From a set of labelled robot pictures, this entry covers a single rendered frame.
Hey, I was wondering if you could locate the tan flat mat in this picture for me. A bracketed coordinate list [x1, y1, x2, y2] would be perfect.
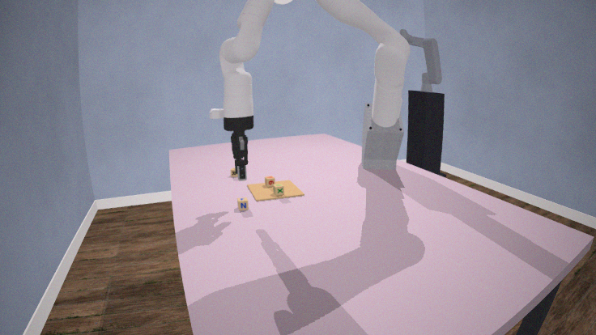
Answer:
[247, 180, 304, 201]

